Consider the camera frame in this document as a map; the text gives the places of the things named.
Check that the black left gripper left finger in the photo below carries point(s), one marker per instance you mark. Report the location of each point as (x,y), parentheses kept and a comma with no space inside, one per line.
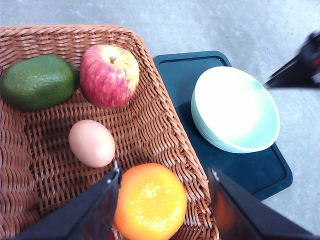
(91,216)

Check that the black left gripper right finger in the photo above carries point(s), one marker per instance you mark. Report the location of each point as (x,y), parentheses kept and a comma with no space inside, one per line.
(243,216)

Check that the beige egg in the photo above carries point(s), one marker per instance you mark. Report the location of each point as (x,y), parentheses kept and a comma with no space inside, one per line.
(91,143)

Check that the brown wicker basket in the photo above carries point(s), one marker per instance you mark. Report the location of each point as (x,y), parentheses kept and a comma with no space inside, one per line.
(39,175)

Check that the dark teal tray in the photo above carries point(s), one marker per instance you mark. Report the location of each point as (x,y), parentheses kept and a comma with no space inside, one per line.
(262,174)

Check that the orange tangerine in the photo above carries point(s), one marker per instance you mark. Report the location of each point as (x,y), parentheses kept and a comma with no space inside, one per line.
(151,204)

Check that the light green bowl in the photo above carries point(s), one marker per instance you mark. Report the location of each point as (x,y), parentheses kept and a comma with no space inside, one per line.
(234,111)

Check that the red yellow apple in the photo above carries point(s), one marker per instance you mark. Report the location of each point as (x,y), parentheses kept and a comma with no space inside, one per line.
(109,75)

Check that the green avocado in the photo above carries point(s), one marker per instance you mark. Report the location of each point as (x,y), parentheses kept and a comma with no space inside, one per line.
(39,82)

